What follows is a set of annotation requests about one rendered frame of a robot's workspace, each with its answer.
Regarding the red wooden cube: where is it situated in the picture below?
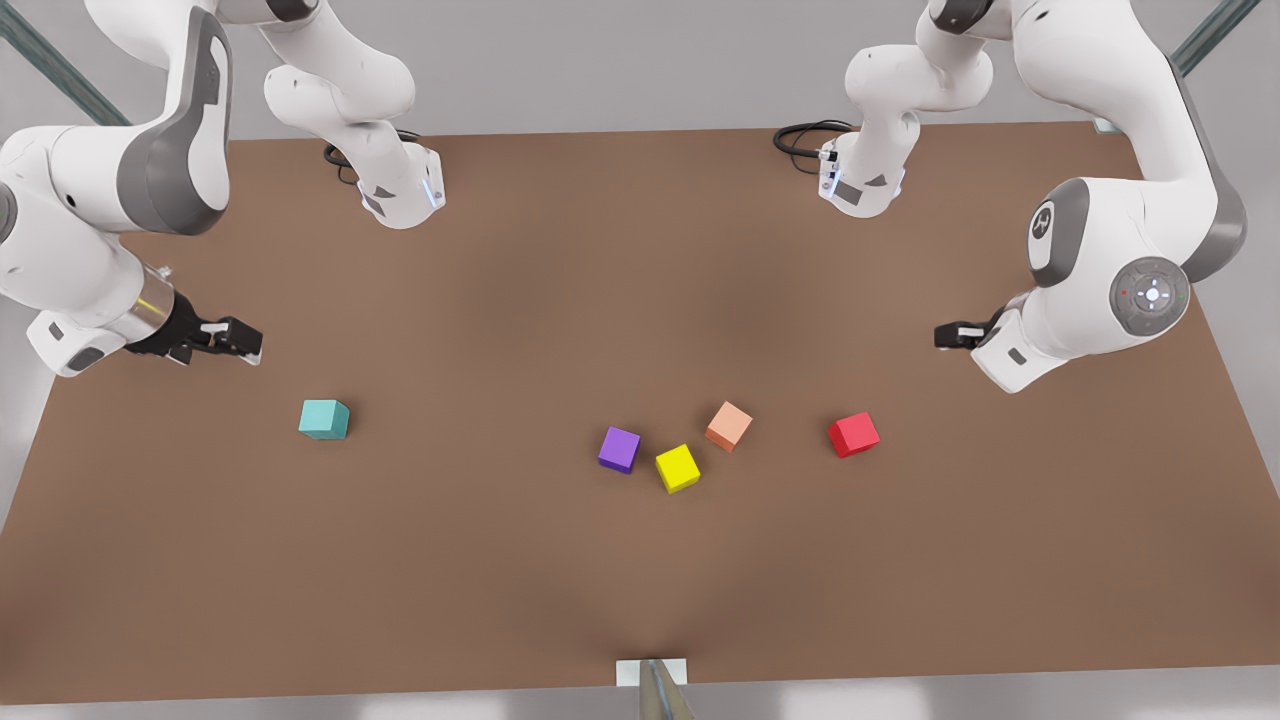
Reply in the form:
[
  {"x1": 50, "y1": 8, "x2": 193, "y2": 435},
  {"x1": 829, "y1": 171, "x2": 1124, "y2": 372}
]
[{"x1": 827, "y1": 411, "x2": 882, "y2": 460}]

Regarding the teal wooden cube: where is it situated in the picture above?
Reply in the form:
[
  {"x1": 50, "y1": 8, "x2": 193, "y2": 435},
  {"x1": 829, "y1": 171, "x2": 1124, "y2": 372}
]
[{"x1": 298, "y1": 399, "x2": 352, "y2": 442}]

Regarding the orange wooden cube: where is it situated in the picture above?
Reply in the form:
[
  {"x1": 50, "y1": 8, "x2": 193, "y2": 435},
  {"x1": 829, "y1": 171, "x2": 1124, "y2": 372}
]
[{"x1": 705, "y1": 401, "x2": 754, "y2": 454}]

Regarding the yellow wooden cube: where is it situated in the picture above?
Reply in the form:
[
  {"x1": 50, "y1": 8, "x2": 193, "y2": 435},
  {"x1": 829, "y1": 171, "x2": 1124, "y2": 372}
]
[{"x1": 655, "y1": 443, "x2": 702, "y2": 496}]

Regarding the purple wooden cube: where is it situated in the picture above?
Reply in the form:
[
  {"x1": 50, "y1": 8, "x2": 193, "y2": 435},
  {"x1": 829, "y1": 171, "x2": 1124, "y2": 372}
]
[{"x1": 598, "y1": 426, "x2": 643, "y2": 475}]

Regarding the black cable loop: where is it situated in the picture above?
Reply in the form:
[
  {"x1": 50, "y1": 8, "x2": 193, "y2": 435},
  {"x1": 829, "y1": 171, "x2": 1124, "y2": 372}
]
[
  {"x1": 773, "y1": 121, "x2": 857, "y2": 177},
  {"x1": 322, "y1": 129, "x2": 422, "y2": 187}
]

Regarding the silver frame post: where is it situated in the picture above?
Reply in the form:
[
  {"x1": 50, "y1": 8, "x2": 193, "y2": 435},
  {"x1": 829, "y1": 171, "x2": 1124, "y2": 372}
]
[
  {"x1": 0, "y1": 8, "x2": 133, "y2": 128},
  {"x1": 638, "y1": 658, "x2": 697, "y2": 720},
  {"x1": 1170, "y1": 0, "x2": 1263, "y2": 78}
]

